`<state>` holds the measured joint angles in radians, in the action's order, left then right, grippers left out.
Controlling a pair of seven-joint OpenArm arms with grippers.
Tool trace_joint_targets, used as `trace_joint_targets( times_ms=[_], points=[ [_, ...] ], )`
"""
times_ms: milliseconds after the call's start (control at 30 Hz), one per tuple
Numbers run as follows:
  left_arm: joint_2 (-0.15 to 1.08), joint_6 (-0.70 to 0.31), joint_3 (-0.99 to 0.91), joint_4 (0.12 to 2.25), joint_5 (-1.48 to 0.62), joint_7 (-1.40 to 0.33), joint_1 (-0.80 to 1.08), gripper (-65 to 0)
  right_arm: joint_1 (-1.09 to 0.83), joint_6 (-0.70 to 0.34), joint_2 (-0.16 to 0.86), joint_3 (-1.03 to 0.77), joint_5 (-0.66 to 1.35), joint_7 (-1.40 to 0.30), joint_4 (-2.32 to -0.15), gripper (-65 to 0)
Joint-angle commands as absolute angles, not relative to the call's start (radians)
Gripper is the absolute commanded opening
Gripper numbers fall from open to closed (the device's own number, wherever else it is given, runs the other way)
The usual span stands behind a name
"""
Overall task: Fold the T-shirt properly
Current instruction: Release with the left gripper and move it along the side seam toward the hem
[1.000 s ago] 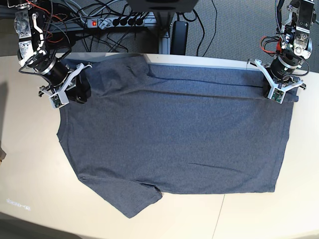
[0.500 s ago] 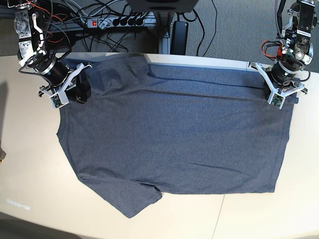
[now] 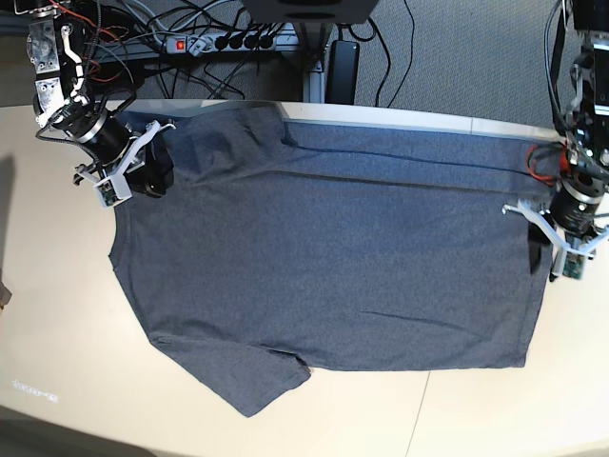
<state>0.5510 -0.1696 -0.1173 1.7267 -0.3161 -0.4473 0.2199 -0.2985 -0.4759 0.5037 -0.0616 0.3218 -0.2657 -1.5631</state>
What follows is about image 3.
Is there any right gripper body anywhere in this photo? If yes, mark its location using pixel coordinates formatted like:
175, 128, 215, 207
61, 111, 131, 166

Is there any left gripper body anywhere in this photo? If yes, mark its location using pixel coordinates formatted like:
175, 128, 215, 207
549, 180, 605, 238

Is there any blue-grey T-shirt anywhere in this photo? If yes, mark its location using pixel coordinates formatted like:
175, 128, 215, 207
109, 106, 549, 417

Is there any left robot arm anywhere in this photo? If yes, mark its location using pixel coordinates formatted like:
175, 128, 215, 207
516, 1, 608, 280

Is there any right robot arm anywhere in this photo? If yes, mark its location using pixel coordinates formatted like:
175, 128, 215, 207
13, 1, 173, 207

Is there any white power strip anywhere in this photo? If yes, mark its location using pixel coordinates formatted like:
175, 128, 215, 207
165, 31, 277, 57

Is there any brown object at table edge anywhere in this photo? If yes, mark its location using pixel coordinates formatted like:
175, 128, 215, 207
0, 282, 12, 310

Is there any black power adapter brick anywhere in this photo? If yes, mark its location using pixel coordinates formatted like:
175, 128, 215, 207
325, 40, 360, 105

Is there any small white table label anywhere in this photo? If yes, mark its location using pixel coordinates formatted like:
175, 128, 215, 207
11, 379, 59, 404

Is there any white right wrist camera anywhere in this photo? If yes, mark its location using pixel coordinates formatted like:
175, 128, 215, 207
73, 120, 176, 208

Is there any aluminium table frame leg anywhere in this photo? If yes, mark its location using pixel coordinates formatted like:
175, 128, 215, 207
293, 23, 331, 104

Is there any grey base camera mount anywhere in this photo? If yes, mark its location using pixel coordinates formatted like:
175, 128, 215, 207
241, 0, 379, 24

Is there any black cable on carpet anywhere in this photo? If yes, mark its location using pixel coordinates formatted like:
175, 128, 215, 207
342, 0, 415, 109

